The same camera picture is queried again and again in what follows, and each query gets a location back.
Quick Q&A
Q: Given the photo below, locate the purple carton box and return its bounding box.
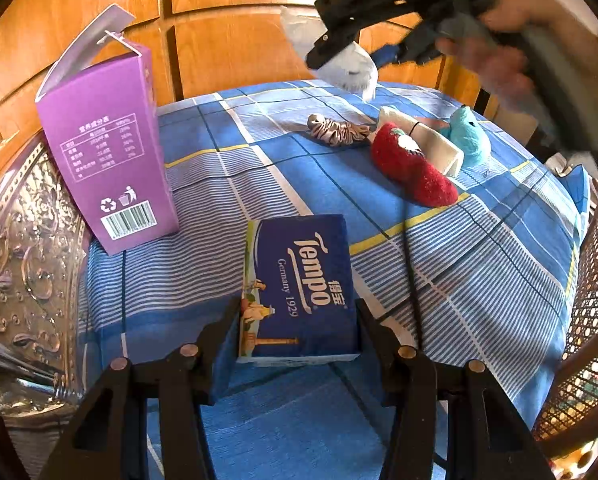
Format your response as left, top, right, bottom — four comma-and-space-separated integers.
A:
35, 4, 181, 256

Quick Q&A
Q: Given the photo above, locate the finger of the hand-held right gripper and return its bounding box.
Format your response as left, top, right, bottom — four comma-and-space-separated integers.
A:
306, 25, 365, 68
369, 42, 445, 68

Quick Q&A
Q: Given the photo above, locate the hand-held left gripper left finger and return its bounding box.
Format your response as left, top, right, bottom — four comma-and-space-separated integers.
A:
39, 297, 245, 480

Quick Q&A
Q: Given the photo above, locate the teal plush toy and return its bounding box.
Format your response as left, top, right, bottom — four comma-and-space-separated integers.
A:
439, 105, 492, 166

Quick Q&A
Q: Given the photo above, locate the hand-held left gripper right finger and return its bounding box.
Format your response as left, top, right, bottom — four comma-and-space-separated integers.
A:
354, 297, 555, 480

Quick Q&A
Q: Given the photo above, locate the person's right hand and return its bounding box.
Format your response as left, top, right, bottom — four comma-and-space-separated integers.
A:
436, 0, 598, 111

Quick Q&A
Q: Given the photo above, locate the blue tissue pack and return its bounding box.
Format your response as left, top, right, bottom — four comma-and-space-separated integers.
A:
236, 214, 362, 365

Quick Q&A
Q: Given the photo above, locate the blue plaid bed sheet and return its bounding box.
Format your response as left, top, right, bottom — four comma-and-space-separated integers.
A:
76, 80, 592, 480

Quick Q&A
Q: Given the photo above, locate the red fuzzy sock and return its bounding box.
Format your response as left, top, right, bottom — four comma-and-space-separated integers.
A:
370, 121, 459, 207

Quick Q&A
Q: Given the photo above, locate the black cable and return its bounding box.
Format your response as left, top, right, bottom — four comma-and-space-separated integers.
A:
120, 250, 128, 335
396, 190, 425, 351

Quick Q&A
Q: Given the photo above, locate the cream cloth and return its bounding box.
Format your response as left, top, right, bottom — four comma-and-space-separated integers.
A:
376, 106, 465, 177

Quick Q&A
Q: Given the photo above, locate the wicker chair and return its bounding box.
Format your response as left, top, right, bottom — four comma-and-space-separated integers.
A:
532, 160, 598, 456

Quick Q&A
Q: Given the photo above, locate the silver embossed tissue box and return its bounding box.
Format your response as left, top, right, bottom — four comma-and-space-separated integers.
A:
0, 140, 92, 416

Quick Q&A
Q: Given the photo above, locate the dusty pink scrunchie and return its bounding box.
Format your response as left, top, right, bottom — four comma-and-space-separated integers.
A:
307, 115, 372, 148

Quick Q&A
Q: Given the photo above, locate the wooden wardrobe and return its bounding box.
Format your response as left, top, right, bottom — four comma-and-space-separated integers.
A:
0, 0, 535, 221

